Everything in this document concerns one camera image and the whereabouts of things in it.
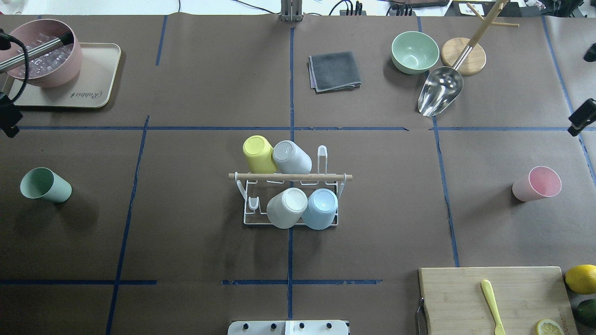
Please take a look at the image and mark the pink cup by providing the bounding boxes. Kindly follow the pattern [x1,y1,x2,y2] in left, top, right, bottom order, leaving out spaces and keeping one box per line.
[512,166,562,202]

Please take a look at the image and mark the green cup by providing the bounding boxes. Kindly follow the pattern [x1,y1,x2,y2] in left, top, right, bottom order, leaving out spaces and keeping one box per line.
[20,167,72,203]

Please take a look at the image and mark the grey cup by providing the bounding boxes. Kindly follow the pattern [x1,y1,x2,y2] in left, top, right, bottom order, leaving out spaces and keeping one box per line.
[272,140,312,174]

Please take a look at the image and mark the yellow cup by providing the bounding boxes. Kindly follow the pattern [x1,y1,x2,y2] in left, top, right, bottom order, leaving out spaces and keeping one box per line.
[242,135,277,174]

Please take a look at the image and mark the white cup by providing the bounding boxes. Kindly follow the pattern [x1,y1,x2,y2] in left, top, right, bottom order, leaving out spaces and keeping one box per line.
[266,188,307,229]

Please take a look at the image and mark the blue cup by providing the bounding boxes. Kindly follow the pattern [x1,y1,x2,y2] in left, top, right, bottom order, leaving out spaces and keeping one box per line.
[302,188,338,230]

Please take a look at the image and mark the grey folded cloth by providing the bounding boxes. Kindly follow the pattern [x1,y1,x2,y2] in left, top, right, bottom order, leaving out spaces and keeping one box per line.
[307,51,362,93]

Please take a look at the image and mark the green bowl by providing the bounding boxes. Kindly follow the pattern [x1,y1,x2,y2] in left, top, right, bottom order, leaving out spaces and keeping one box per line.
[391,31,440,74]

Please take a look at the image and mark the large metal scoop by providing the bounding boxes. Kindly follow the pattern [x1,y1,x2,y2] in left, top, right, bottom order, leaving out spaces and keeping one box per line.
[418,66,464,117]

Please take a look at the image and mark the wooden cutting board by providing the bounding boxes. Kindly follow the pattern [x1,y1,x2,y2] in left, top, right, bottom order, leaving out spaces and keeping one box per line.
[419,267,578,335]

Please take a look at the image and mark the wooden mug tree stand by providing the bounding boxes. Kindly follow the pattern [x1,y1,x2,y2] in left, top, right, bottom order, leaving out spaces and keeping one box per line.
[440,0,519,76]

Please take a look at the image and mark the beige serving tray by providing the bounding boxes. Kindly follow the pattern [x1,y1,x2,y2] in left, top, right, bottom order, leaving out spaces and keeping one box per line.
[16,43,122,108]

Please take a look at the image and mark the pink bowl with ice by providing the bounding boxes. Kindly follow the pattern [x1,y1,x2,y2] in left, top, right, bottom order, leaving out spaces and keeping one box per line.
[9,19,83,88]

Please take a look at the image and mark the yellow plastic knife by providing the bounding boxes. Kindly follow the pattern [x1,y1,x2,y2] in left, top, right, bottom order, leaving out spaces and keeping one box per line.
[481,279,505,335]

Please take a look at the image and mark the metal ice scoop in bowl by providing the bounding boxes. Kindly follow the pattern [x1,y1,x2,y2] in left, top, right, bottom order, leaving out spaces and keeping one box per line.
[0,32,75,74]

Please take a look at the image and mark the lemon half slice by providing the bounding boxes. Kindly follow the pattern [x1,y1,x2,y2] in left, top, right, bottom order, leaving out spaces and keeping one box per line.
[535,319,565,335]

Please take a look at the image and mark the whole yellow lemon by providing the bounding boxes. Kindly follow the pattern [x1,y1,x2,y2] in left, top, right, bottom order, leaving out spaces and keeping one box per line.
[564,264,596,295]

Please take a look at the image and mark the white wire cup rack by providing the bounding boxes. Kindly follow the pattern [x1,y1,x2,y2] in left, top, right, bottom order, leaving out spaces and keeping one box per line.
[228,146,353,227]

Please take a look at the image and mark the aluminium frame post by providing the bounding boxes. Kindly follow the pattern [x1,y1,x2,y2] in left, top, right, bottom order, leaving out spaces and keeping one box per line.
[279,0,304,22]

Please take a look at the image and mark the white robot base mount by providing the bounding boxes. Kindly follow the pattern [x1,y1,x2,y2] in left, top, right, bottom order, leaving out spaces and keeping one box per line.
[227,320,351,335]

